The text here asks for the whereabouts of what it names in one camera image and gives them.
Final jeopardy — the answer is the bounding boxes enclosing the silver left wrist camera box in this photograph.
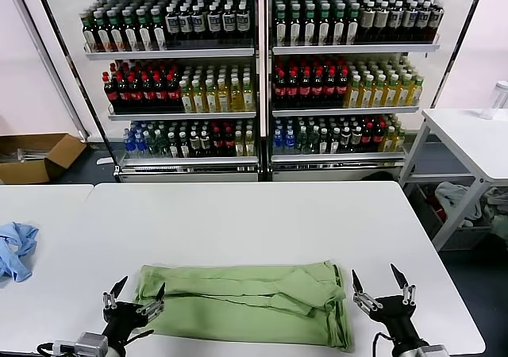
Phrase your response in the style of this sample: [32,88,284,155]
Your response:
[74,332,110,357]

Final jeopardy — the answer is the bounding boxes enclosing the crumpled grey cloth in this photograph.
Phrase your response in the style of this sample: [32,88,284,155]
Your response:
[433,181,483,222]

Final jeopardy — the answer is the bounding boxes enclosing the white side table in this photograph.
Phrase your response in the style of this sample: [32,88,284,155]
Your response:
[398,108,508,251]

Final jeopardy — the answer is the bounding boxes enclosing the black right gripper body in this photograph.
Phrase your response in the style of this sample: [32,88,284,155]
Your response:
[371,294,422,348]

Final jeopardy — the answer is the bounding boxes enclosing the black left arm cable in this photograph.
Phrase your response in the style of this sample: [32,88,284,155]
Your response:
[37,340,76,357]

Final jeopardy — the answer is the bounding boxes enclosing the dark bottle blue-white label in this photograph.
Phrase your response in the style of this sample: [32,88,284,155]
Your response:
[235,2,251,42]
[178,4,193,44]
[206,3,221,43]
[415,0,431,42]
[388,2,403,43]
[429,0,445,42]
[190,4,206,43]
[164,6,179,44]
[402,1,417,43]
[221,2,237,42]

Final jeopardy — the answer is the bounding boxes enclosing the open cardboard box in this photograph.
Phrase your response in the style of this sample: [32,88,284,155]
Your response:
[0,132,88,186]

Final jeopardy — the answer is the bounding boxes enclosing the crumpled blue cloth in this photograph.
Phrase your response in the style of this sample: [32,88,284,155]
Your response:
[0,221,40,283]

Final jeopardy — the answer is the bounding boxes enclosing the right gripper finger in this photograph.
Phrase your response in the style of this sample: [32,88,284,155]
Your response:
[390,263,418,306]
[351,269,385,313]

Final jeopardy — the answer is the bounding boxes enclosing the clear plastic jar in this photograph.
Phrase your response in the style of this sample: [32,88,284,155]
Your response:
[481,79,508,120]

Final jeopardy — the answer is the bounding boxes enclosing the grey metal rods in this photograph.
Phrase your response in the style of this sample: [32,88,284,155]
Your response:
[0,147,48,163]

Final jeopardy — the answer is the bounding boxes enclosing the grey wall post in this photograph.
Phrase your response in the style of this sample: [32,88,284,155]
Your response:
[10,0,88,140]

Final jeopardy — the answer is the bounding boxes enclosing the light green t-shirt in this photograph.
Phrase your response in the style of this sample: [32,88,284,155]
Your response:
[133,259,354,352]

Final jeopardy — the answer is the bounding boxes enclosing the grey metal drinks shelf unit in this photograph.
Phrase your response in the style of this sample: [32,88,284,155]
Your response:
[264,0,490,183]
[33,0,266,183]

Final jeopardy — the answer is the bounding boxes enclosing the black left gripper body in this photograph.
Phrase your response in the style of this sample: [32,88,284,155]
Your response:
[102,301,156,345]

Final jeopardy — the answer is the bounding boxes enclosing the green-cap white-label tea bottle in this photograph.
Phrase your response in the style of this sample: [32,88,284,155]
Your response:
[287,4,302,48]
[317,3,332,47]
[273,4,288,48]
[107,10,125,52]
[94,11,111,52]
[149,7,167,52]
[121,10,139,52]
[331,2,347,47]
[135,9,153,52]
[345,2,360,46]
[302,3,318,48]
[80,12,98,52]

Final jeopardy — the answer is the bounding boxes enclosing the dark grey storage crate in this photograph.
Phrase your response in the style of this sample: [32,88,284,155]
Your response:
[407,182,495,251]

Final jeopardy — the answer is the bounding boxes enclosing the crumpled red cloth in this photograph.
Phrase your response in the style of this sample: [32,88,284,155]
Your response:
[421,188,449,224]

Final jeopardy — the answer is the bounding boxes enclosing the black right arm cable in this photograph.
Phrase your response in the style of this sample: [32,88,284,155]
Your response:
[371,332,394,357]

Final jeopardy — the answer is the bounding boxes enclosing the crumpled pale green cloth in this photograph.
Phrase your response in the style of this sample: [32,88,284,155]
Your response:
[480,186,508,251]

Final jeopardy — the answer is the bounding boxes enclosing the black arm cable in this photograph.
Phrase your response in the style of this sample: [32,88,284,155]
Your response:
[371,332,394,357]
[37,340,76,357]

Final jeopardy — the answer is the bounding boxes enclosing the dark bottle beige label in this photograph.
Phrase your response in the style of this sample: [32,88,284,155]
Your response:
[360,2,375,44]
[374,2,390,44]

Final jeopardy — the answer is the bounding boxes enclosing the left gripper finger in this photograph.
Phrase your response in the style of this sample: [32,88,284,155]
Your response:
[102,275,129,310]
[136,281,166,317]

